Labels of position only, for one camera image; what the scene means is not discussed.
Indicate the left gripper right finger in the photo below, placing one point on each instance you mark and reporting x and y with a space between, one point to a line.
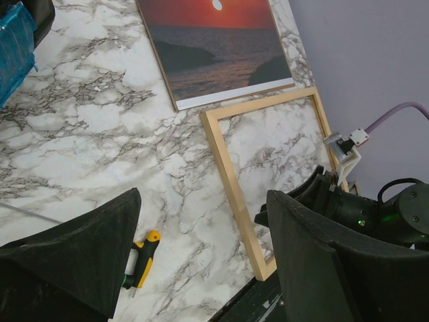
329 272

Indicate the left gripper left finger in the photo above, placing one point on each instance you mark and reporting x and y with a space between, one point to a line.
73 271

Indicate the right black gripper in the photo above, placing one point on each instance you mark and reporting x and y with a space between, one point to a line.
313 196

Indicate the green black screwdriver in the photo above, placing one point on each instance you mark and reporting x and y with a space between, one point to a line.
129 272

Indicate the wooden picture frame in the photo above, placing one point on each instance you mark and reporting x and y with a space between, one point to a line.
262 268

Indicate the sunset photo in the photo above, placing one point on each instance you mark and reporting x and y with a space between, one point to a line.
214 51

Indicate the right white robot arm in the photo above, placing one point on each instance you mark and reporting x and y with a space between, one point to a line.
395 211

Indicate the yellow black hex key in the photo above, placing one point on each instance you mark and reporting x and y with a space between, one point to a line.
144 260

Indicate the black plastic toolbox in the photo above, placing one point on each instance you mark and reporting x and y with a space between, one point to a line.
24 24

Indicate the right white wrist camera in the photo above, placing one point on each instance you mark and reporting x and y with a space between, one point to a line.
345 151

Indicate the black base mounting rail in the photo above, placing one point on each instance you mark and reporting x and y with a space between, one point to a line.
256 301

